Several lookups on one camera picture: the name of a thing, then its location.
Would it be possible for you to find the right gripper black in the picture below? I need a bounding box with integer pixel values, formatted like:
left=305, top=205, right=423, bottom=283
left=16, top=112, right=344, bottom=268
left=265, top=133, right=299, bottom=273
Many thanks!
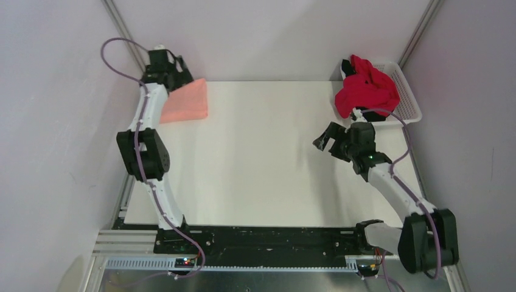
left=313, top=121, right=358, bottom=163

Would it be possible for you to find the salmon pink t-shirt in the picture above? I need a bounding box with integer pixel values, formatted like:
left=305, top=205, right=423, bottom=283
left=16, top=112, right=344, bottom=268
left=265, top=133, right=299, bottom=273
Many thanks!
left=159, top=78, right=208, bottom=124

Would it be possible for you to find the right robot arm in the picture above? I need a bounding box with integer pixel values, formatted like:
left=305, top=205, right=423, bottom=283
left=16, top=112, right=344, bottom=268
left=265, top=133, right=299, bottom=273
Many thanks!
left=312, top=122, right=460, bottom=274

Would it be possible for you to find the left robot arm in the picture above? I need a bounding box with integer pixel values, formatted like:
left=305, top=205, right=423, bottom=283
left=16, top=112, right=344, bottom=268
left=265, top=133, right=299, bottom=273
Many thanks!
left=116, top=46, right=198, bottom=254

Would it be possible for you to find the red t-shirt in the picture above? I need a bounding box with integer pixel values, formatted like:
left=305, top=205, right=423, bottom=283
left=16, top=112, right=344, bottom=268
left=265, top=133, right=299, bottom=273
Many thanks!
left=334, top=54, right=401, bottom=119

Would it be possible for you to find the black t-shirt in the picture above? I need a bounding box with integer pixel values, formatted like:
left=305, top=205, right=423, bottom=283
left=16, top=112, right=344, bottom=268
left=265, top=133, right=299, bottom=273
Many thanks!
left=341, top=58, right=388, bottom=122

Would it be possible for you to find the white plastic basket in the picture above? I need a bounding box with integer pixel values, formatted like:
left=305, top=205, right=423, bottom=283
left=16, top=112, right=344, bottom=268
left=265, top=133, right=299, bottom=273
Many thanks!
left=340, top=59, right=422, bottom=128

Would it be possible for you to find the right controller board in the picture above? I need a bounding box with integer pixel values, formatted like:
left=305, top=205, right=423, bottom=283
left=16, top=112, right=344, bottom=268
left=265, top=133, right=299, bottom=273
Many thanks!
left=357, top=264, right=380, bottom=278

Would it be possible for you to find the controller board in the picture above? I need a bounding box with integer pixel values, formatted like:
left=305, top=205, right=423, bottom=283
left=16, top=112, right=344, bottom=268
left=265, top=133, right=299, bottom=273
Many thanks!
left=357, top=264, right=380, bottom=278
left=174, top=257, right=197, bottom=269

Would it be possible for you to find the left controller board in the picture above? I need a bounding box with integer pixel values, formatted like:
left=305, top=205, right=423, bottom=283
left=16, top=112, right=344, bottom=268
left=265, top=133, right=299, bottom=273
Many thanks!
left=174, top=257, right=197, bottom=269

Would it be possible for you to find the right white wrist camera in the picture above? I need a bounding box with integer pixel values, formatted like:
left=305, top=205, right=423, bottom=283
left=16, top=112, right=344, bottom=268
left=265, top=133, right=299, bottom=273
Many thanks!
left=350, top=108, right=367, bottom=123

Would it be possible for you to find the left aluminium frame post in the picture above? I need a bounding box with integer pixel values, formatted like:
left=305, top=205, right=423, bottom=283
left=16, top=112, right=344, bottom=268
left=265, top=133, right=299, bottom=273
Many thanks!
left=101, top=0, right=146, bottom=76

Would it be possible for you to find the aluminium frame post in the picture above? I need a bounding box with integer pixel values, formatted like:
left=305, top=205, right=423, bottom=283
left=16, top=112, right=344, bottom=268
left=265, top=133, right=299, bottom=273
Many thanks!
left=101, top=0, right=146, bottom=76
left=397, top=0, right=444, bottom=69

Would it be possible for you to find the right aluminium frame post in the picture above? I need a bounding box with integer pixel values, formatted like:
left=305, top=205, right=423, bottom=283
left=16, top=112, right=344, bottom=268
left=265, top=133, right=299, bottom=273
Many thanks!
left=397, top=0, right=444, bottom=69

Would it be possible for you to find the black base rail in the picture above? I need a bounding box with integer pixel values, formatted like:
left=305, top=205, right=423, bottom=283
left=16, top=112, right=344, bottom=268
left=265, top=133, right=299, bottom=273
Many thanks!
left=153, top=225, right=375, bottom=268

